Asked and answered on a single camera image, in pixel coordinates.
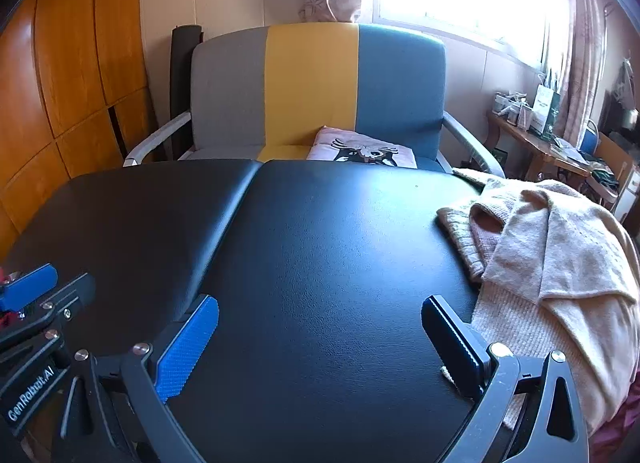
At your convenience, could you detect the grey yellow blue armchair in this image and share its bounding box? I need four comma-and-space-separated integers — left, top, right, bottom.
122, 23, 506, 178

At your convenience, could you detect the wooden wardrobe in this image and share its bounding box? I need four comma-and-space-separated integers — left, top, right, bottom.
0, 0, 173, 249

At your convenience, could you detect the dark red cloth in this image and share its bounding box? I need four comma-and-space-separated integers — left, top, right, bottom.
590, 405, 640, 463

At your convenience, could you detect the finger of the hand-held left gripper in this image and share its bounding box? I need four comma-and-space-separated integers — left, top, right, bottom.
0, 273, 97, 344
0, 264, 58, 313

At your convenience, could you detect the pink printed cushion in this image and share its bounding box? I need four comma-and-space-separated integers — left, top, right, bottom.
306, 126, 418, 170

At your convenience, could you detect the blue chair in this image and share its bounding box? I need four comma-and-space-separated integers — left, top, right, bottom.
580, 120, 601, 154

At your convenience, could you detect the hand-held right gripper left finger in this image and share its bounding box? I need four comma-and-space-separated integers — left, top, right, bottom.
47, 293, 221, 463

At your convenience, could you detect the cream ribbed sweater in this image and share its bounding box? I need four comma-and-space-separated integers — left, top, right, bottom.
452, 168, 628, 436

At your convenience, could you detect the green paper bag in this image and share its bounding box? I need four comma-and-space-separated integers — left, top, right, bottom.
530, 73, 563, 138

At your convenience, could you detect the pink knit sweater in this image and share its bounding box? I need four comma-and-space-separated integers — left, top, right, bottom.
437, 203, 506, 284

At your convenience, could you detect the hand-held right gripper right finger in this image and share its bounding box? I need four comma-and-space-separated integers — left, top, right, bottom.
421, 294, 593, 463

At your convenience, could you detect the wooden desk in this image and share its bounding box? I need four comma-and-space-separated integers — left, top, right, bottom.
487, 110, 596, 178

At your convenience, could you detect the hanging grey cloth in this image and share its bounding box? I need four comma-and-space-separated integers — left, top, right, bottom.
615, 58, 636, 108

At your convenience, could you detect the black rolled mat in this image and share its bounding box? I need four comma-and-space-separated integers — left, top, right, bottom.
170, 25, 205, 161

